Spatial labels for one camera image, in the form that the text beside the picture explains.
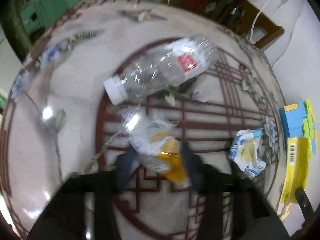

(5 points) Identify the clear plastic water bottle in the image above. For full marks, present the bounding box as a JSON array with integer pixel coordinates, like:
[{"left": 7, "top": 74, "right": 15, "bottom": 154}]
[{"left": 104, "top": 34, "right": 219, "bottom": 105}]

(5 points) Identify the floral patterned tablecloth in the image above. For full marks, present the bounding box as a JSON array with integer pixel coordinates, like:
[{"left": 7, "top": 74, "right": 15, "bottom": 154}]
[{"left": 1, "top": 0, "right": 285, "bottom": 239}]

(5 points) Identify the yellow white wrapper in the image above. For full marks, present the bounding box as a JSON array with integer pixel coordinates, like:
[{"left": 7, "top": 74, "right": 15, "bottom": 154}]
[{"left": 125, "top": 112, "right": 188, "bottom": 188}]

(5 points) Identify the yellow medicine box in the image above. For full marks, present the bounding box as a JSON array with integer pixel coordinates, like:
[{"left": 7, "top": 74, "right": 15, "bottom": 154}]
[{"left": 277, "top": 136, "right": 314, "bottom": 222}]

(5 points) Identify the blue green toy block set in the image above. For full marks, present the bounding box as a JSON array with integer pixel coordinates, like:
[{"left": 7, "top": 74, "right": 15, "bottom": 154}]
[{"left": 279, "top": 99, "right": 319, "bottom": 154}]

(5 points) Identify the blue white snack wrapper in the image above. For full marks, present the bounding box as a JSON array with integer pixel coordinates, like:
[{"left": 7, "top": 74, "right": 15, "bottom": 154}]
[{"left": 229, "top": 129, "right": 266, "bottom": 179}]

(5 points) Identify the wooden chair by wall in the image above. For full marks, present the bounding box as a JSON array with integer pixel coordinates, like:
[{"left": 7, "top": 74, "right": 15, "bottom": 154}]
[{"left": 218, "top": 0, "right": 285, "bottom": 50}]

